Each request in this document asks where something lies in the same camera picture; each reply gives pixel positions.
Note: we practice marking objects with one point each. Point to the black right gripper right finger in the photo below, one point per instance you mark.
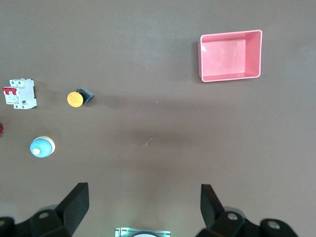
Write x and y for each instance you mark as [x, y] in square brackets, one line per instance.
[212, 209]

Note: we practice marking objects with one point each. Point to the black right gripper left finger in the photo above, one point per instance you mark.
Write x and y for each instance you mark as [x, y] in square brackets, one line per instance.
[74, 205]

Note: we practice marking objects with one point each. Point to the yellow push button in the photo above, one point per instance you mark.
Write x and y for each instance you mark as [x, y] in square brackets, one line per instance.
[74, 99]

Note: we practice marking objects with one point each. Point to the blue dome bell cream base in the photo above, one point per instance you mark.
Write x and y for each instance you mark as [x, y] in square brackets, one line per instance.
[40, 146]

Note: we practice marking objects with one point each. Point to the pink plastic box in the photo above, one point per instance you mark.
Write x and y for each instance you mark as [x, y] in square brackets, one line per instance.
[222, 59]

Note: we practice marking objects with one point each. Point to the white circuit breaker red switch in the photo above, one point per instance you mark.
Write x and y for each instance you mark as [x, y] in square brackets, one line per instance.
[22, 95]

